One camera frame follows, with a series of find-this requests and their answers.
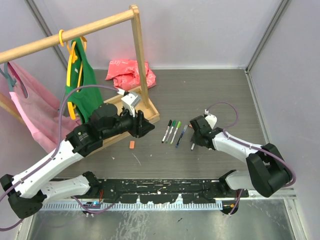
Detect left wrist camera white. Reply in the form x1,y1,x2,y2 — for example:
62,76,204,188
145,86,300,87
121,91,142,118

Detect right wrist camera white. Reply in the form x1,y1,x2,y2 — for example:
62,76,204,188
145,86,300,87
203,113,218,129

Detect long white green pen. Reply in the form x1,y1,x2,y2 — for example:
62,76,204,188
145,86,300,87
165,126,174,143

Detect white pen green tip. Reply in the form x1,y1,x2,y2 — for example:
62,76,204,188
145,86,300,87
170,127,179,145

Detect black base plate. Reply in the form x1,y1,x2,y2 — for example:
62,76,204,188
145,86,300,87
76,178,240,204

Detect pink shirt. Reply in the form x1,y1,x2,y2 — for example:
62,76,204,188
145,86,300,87
6,61,83,154

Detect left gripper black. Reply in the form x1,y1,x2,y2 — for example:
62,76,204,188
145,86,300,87
101,105,155,140

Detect blue pen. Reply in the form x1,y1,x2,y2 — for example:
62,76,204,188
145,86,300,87
175,130,186,148

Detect grey blue hanger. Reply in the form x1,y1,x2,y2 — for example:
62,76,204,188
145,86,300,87
0,62,28,98

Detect green tank top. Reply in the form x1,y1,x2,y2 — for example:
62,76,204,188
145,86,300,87
65,36,103,124

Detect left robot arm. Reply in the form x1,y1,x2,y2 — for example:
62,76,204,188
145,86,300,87
0,103,155,219

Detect yellow plastic hanger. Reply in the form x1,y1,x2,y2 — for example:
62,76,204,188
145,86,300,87
58,29,88,121

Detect white pen black tip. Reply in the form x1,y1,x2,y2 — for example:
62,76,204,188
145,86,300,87
161,125,170,143

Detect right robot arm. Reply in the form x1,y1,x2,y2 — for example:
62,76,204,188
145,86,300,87
190,113,296,198

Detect orange eraser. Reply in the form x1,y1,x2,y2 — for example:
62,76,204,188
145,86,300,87
129,140,135,149

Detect white cable duct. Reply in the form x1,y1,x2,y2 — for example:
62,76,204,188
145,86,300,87
41,199,223,212

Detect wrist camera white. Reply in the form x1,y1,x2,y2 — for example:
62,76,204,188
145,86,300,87
203,113,218,129
121,91,142,118

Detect wooden clothes rack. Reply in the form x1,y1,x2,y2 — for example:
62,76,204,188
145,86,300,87
0,4,160,156

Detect red patterned cloth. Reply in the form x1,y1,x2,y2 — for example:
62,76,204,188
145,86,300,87
105,59,141,91

